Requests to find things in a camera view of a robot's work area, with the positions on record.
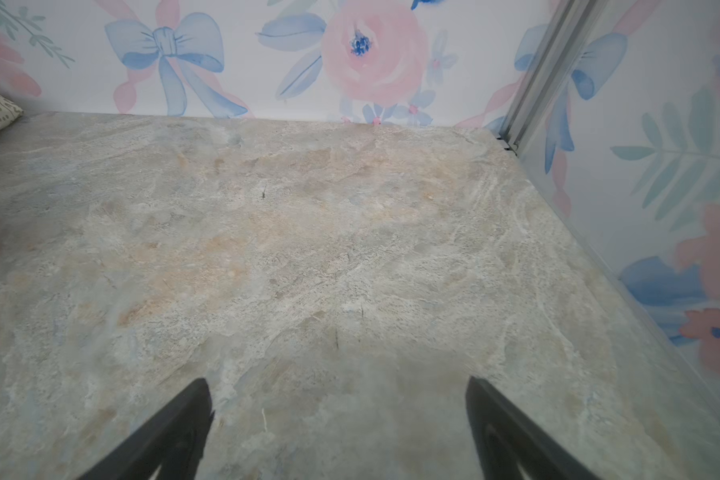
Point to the aluminium corner post right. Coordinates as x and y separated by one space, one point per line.
569 27

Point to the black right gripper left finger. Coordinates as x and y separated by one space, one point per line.
170 445

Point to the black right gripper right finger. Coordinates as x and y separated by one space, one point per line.
509 444

